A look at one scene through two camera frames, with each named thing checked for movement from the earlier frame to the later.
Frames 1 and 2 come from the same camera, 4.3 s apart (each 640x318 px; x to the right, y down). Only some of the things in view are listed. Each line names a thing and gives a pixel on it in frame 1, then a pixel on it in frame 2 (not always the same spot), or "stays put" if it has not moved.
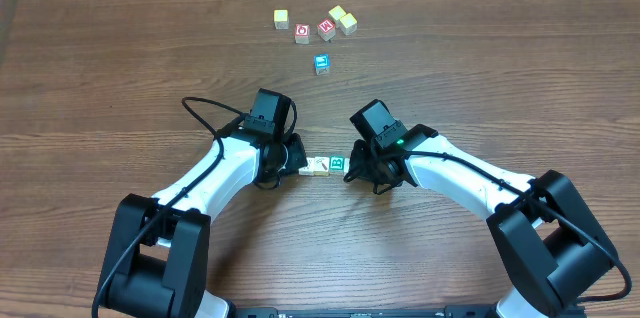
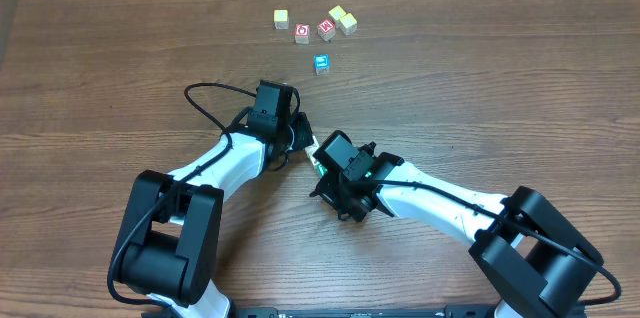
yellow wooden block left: [281, 19] stays put
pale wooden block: [309, 169] to [311, 148]
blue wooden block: [321, 64] stays put
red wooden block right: [326, 29] stays put
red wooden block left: [302, 34] stays put
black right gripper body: [365, 163] to [336, 187]
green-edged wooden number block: [336, 164] to [321, 170]
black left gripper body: [288, 156] to [299, 134]
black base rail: [367, 312] stays put
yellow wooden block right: [348, 24] stays put
